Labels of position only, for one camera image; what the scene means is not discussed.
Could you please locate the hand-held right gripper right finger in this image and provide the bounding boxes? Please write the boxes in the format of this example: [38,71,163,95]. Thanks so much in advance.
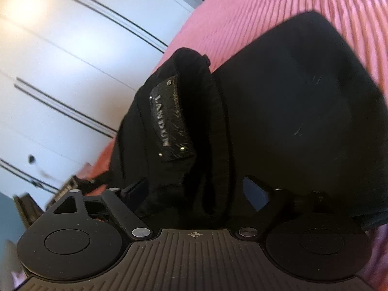
[236,175,338,240]

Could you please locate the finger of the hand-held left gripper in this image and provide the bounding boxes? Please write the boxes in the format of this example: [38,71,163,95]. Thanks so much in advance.
[74,169,115,195]

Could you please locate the pink striped blanket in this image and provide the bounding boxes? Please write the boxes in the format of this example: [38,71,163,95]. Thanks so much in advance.
[89,0,388,291]

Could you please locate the white wardrobe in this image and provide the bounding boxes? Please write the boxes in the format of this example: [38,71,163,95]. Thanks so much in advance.
[0,0,201,207]

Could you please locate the black pants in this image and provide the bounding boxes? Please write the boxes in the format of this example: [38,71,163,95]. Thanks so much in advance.
[111,11,388,231]

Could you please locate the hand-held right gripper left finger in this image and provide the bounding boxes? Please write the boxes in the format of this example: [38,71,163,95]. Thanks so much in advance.
[53,179,152,240]

